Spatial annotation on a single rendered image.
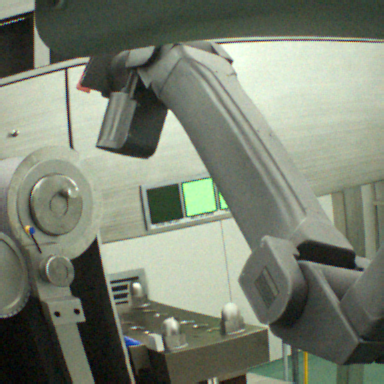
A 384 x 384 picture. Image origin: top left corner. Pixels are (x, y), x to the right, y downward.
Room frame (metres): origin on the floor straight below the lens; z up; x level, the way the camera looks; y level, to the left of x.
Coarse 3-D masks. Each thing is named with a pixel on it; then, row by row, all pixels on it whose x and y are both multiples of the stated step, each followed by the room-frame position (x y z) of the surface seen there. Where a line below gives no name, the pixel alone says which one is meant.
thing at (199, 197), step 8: (184, 184) 1.69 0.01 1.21; (192, 184) 1.70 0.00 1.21; (200, 184) 1.70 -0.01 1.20; (208, 184) 1.71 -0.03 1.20; (184, 192) 1.69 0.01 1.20; (192, 192) 1.69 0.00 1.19; (200, 192) 1.70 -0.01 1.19; (208, 192) 1.71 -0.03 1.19; (192, 200) 1.69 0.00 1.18; (200, 200) 1.70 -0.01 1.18; (208, 200) 1.71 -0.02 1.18; (192, 208) 1.69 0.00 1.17; (200, 208) 1.70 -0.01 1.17; (208, 208) 1.70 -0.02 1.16
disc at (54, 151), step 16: (32, 160) 1.24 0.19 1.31; (80, 160) 1.27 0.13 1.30; (16, 176) 1.23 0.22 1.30; (96, 176) 1.28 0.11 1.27; (16, 192) 1.23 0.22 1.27; (96, 192) 1.28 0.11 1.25; (16, 208) 1.23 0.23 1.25; (96, 208) 1.28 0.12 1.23; (16, 224) 1.23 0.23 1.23; (96, 224) 1.28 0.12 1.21; (32, 240) 1.23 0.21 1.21; (80, 240) 1.27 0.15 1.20; (64, 256) 1.25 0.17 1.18
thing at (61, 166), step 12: (36, 168) 1.24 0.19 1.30; (48, 168) 1.25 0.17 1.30; (60, 168) 1.26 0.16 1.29; (72, 168) 1.26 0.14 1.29; (24, 180) 1.23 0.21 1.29; (36, 180) 1.24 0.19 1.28; (84, 180) 1.27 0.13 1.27; (24, 192) 1.23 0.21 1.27; (84, 192) 1.27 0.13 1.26; (24, 204) 1.23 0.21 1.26; (84, 204) 1.27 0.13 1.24; (24, 216) 1.23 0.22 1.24; (84, 216) 1.27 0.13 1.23; (24, 228) 1.23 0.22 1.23; (36, 228) 1.23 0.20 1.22; (84, 228) 1.26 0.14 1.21; (36, 240) 1.23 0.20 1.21; (48, 240) 1.24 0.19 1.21; (60, 240) 1.25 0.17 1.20; (72, 240) 1.26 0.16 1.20
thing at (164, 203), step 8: (152, 192) 1.67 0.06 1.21; (160, 192) 1.67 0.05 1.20; (168, 192) 1.68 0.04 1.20; (176, 192) 1.68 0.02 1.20; (152, 200) 1.66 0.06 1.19; (160, 200) 1.67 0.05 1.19; (168, 200) 1.68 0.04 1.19; (176, 200) 1.68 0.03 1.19; (152, 208) 1.66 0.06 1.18; (160, 208) 1.67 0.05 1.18; (168, 208) 1.68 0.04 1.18; (176, 208) 1.68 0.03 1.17; (152, 216) 1.66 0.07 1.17; (160, 216) 1.67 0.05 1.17; (168, 216) 1.67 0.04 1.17; (176, 216) 1.68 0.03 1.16
